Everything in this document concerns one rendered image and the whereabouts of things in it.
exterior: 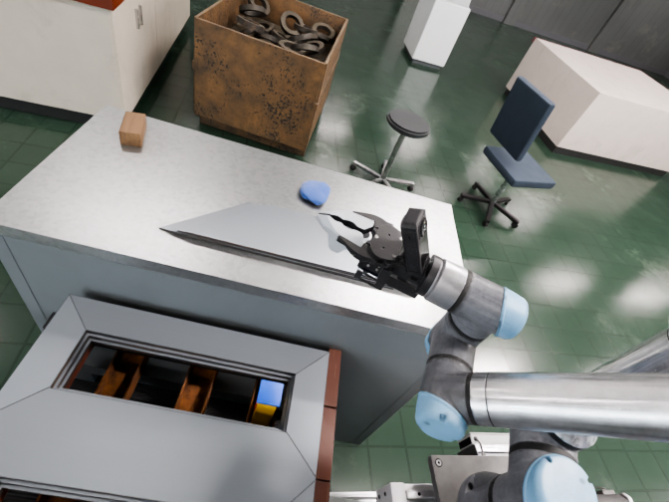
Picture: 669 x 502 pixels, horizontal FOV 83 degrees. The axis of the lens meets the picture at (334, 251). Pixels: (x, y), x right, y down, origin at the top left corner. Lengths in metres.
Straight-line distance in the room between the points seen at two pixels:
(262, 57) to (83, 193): 1.99
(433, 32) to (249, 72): 3.78
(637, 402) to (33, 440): 1.08
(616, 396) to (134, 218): 1.07
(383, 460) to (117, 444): 1.32
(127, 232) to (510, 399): 0.94
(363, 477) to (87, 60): 2.93
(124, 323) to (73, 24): 2.24
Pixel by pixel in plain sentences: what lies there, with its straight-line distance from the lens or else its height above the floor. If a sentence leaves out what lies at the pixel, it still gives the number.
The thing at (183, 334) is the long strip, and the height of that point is 0.86.
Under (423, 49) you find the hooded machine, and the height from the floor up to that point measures 0.22.
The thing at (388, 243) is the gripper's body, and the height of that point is 1.47.
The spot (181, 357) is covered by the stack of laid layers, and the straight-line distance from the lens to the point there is 1.14.
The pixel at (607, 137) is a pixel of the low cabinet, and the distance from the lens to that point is 6.04.
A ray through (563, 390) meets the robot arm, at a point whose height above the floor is 1.49.
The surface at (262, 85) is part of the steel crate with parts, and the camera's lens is 3.05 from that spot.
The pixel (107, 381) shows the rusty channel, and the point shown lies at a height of 0.69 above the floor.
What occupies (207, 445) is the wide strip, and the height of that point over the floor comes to 0.86.
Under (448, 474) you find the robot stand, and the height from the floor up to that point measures 1.04.
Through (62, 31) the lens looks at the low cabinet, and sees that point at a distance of 3.13.
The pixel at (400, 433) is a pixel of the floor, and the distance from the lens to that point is 2.14.
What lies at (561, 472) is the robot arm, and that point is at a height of 1.27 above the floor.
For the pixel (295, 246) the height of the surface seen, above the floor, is 1.07.
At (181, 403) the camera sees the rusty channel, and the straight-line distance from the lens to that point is 1.25.
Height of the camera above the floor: 1.86
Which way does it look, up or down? 45 degrees down
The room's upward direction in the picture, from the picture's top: 23 degrees clockwise
